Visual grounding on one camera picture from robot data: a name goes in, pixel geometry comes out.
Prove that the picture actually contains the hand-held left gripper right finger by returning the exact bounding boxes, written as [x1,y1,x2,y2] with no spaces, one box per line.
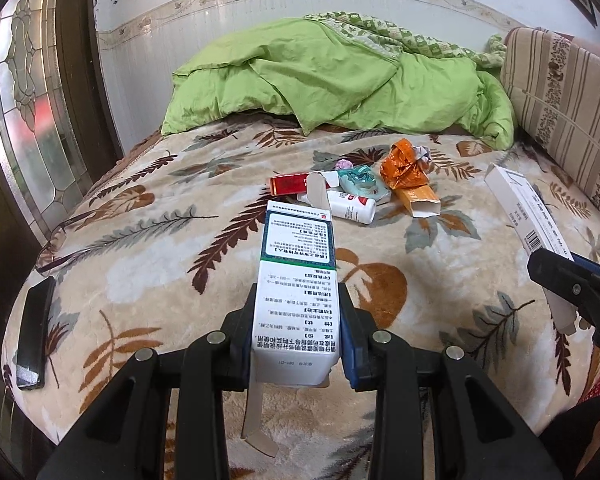
[337,284,563,480]

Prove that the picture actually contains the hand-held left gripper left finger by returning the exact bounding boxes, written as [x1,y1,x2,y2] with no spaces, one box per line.
[37,284,257,480]

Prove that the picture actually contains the white medicine box green print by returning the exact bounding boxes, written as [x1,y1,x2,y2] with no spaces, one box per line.
[241,172,342,459]

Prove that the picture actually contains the long white box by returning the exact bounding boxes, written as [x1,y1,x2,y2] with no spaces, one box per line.
[484,162,579,335]

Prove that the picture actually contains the white spray bottle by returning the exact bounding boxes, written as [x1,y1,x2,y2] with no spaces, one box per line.
[326,189,377,224]

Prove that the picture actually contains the red cigarette pack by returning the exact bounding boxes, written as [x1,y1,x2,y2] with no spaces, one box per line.
[270,172,327,197]

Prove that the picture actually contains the orange box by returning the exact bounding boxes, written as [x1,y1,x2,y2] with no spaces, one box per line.
[394,184,442,219]

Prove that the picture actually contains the person's dark trousers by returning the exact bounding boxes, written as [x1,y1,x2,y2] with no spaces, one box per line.
[539,394,600,480]

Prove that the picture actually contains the leaf-printed blanket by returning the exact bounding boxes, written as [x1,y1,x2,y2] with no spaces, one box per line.
[0,119,600,480]

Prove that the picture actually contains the striped floral cushion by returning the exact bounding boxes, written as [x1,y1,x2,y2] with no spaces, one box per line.
[500,26,600,233]

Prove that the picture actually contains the teal packet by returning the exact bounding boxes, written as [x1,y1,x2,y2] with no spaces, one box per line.
[337,162,392,197]

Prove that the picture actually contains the orange foil wrapper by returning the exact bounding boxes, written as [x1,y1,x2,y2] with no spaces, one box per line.
[379,138,429,191]

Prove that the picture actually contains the eyeglasses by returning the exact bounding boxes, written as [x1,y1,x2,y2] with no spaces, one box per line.
[35,209,102,276]

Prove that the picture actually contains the black phone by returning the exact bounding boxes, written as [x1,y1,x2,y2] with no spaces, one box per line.
[16,275,57,391]

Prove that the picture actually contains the green quilt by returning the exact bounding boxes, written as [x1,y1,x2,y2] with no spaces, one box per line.
[161,10,517,152]

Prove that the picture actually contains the stained glass door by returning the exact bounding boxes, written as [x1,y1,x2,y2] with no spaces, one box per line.
[0,0,127,273]

